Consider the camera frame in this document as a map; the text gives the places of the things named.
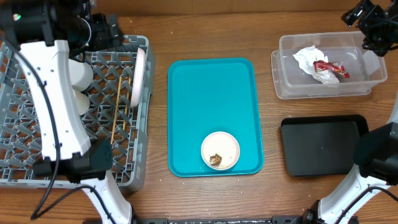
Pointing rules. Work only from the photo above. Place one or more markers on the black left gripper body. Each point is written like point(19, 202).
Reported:
point(101, 39)

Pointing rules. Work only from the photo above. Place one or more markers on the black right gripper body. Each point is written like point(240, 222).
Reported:
point(364, 19)

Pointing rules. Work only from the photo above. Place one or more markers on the pale green bowl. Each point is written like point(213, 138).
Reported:
point(81, 75)

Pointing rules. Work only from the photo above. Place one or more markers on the white round plate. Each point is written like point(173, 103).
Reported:
point(138, 77)

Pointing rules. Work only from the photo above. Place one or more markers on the red snack wrapper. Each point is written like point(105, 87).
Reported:
point(321, 65)

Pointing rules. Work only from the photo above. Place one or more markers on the white napkin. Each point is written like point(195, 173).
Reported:
point(306, 57)

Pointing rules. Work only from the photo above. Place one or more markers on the white cup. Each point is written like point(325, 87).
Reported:
point(82, 102)

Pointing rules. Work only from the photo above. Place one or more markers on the pink bowl with scraps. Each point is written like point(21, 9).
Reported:
point(223, 144)

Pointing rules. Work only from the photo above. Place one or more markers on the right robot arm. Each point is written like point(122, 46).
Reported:
point(375, 157)

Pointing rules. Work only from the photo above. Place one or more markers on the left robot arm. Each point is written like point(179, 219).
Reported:
point(45, 37)

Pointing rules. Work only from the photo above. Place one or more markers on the clear plastic bin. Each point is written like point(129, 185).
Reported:
point(363, 66)

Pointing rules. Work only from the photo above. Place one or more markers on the grey dish rack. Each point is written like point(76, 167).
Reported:
point(20, 130)

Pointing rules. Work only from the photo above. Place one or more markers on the teal plastic tray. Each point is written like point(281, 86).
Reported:
point(209, 95)

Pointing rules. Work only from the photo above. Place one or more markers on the black tray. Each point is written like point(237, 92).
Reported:
point(321, 145)

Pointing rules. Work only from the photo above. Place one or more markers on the brown food scrap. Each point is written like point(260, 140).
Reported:
point(215, 160)

